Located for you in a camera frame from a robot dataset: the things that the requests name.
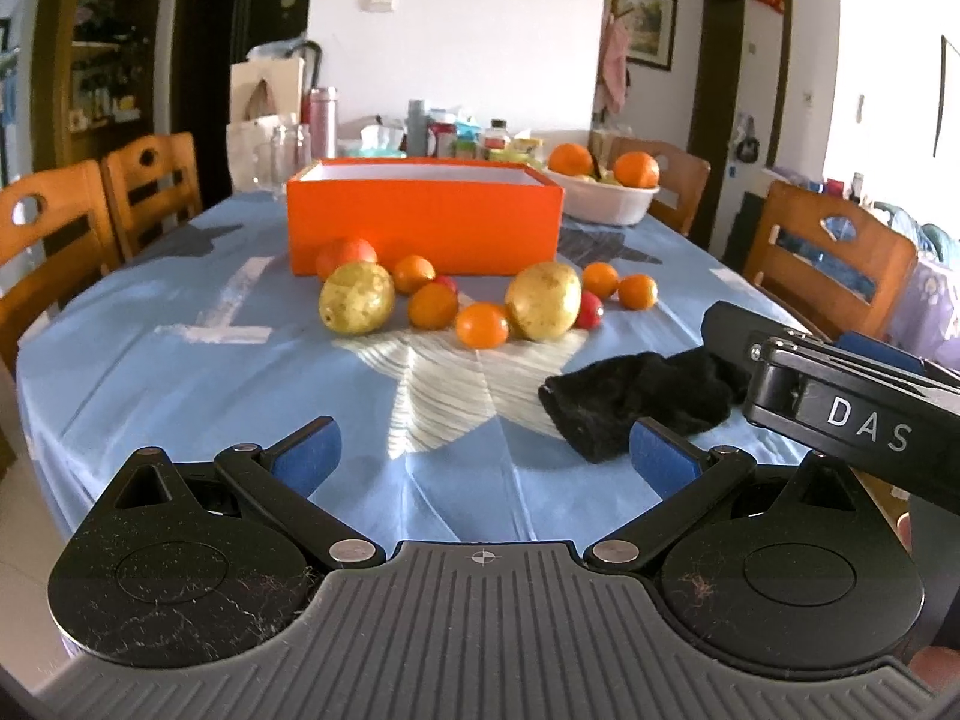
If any pink hanging cloth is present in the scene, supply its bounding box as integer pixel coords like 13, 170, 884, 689
594, 11, 630, 115

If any orange cardboard box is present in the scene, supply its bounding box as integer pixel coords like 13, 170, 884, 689
286, 158, 565, 277

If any tissue pack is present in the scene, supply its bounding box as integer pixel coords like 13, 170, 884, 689
338, 124, 407, 160

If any red tomato right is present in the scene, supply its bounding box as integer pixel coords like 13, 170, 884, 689
574, 291, 605, 332

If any red tomato behind orange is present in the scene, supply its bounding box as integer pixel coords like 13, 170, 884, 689
433, 275, 459, 294

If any small orange far right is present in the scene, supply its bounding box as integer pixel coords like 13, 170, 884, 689
617, 273, 659, 310

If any pink thermos bottle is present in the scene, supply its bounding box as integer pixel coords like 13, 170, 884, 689
308, 86, 338, 160

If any near wooden chair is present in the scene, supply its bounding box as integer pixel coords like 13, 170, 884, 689
2, 160, 122, 377

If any white fruit bowl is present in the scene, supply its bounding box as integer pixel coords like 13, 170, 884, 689
544, 169, 661, 226

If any dark wooden cabinet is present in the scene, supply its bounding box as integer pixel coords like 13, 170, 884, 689
21, 0, 161, 172

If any white label bottle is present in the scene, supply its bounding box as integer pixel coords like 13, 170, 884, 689
478, 119, 511, 161

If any blue star tablecloth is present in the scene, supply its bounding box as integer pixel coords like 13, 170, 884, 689
16, 193, 779, 548

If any small orange middle left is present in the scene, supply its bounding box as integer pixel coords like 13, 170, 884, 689
407, 281, 459, 330

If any orange in bowl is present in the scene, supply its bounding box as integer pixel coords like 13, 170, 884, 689
548, 143, 596, 177
613, 151, 661, 188

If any yellow potato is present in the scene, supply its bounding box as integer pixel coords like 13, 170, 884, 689
506, 262, 581, 341
319, 262, 395, 335

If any small orange front centre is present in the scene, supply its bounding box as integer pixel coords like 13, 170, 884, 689
455, 302, 511, 349

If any small orange back left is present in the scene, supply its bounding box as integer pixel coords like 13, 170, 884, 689
392, 255, 436, 296

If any right wooden chair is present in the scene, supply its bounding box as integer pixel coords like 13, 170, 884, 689
743, 181, 918, 340

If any far side wooden chair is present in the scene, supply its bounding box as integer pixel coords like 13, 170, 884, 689
608, 137, 711, 238

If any small orange right back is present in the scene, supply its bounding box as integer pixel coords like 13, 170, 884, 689
583, 262, 620, 301

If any grey bottle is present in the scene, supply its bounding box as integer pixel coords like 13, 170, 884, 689
407, 99, 428, 158

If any small orange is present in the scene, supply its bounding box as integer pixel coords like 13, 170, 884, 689
407, 281, 459, 330
583, 262, 620, 301
455, 302, 511, 349
392, 255, 436, 296
617, 273, 659, 310

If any left orange in bowl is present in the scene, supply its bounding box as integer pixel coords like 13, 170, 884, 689
548, 143, 596, 177

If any left yellow potato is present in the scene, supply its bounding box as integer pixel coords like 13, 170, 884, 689
319, 262, 395, 335

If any white paper bag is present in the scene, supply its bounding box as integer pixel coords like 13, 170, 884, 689
226, 55, 304, 193

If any right yellow potato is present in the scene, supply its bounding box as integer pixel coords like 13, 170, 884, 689
506, 262, 581, 341

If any black fuzzy cloth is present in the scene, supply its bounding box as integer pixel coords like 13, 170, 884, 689
539, 346, 748, 463

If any right orange in bowl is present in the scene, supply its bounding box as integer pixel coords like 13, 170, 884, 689
613, 151, 661, 188

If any red white package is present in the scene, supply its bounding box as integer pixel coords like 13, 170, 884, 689
428, 121, 457, 160

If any clear glass mug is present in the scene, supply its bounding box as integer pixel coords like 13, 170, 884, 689
254, 124, 311, 200

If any wooden chair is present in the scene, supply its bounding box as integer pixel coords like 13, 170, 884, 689
101, 132, 202, 260
608, 137, 711, 238
2, 160, 122, 377
743, 181, 918, 340

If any framed picture right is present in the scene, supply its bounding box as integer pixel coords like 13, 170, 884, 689
607, 0, 679, 71

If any large orange behind potato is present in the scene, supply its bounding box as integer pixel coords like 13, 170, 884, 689
314, 238, 379, 281

